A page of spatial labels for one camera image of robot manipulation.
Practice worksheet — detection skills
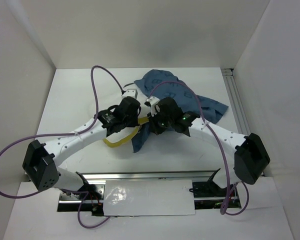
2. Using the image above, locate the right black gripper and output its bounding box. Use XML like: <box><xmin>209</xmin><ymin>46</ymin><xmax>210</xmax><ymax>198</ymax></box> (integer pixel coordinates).
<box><xmin>147</xmin><ymin>108</ymin><xmax>173</xmax><ymax>136</ymax></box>

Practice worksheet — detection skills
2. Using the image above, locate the white pillow yellow trim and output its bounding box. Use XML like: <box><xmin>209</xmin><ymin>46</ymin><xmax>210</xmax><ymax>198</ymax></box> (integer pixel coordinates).
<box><xmin>97</xmin><ymin>105</ymin><xmax>149</xmax><ymax>148</ymax></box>

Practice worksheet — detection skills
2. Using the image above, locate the blue cartoon print pillowcase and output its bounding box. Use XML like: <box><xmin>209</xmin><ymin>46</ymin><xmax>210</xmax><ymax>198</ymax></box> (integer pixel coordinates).
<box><xmin>131</xmin><ymin>69</ymin><xmax>230</xmax><ymax>154</ymax></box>

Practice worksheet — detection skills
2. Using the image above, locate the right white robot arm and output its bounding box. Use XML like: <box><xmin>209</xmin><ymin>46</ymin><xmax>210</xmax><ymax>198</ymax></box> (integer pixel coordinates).
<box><xmin>145</xmin><ymin>96</ymin><xmax>270</xmax><ymax>196</ymax></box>

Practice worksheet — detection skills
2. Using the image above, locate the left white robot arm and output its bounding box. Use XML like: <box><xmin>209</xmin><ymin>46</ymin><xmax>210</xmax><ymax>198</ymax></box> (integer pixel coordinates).
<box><xmin>22</xmin><ymin>96</ymin><xmax>141</xmax><ymax>200</ymax></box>

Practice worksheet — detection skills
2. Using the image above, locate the white cover sheet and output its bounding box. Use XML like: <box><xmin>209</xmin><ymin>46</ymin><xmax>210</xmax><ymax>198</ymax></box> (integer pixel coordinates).
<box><xmin>103</xmin><ymin>179</ymin><xmax>196</xmax><ymax>217</ymax></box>

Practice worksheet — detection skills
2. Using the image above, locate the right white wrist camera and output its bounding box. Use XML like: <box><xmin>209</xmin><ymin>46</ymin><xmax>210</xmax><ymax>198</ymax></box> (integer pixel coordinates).
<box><xmin>144</xmin><ymin>96</ymin><xmax>160</xmax><ymax>117</ymax></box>

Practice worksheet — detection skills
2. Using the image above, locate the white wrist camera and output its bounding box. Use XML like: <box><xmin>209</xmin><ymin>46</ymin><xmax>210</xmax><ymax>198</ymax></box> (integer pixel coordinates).
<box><xmin>122</xmin><ymin>88</ymin><xmax>138</xmax><ymax>99</ymax></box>
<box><xmin>144</xmin><ymin>96</ymin><xmax>160</xmax><ymax>117</ymax></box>

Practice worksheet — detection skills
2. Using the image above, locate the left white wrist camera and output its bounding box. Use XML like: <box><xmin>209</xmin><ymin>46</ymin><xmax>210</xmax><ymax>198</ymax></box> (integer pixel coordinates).
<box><xmin>122</xmin><ymin>88</ymin><xmax>138</xmax><ymax>99</ymax></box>

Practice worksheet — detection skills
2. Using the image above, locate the aluminium front rail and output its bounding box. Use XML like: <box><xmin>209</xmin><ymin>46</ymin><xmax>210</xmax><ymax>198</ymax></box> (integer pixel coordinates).
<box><xmin>82</xmin><ymin>170</ymin><xmax>215</xmax><ymax>181</ymax></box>

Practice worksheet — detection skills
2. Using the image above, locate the aluminium side rail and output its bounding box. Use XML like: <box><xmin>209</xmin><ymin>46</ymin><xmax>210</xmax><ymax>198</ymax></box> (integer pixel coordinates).
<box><xmin>220</xmin><ymin>68</ymin><xmax>251</xmax><ymax>135</ymax></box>

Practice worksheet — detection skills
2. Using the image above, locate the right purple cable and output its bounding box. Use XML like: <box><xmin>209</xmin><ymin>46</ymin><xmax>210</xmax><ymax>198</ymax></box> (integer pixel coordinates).
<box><xmin>148</xmin><ymin>80</ymin><xmax>250</xmax><ymax>216</ymax></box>

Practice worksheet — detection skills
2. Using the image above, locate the purple cable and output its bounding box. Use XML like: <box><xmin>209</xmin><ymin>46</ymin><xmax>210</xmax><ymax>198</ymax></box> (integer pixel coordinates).
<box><xmin>148</xmin><ymin>80</ymin><xmax>250</xmax><ymax>216</ymax></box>
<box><xmin>0</xmin><ymin>65</ymin><xmax>127</xmax><ymax>230</ymax></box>

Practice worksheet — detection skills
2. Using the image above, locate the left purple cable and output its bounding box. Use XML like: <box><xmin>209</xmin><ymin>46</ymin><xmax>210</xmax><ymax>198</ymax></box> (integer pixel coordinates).
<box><xmin>0</xmin><ymin>65</ymin><xmax>127</xmax><ymax>230</ymax></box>

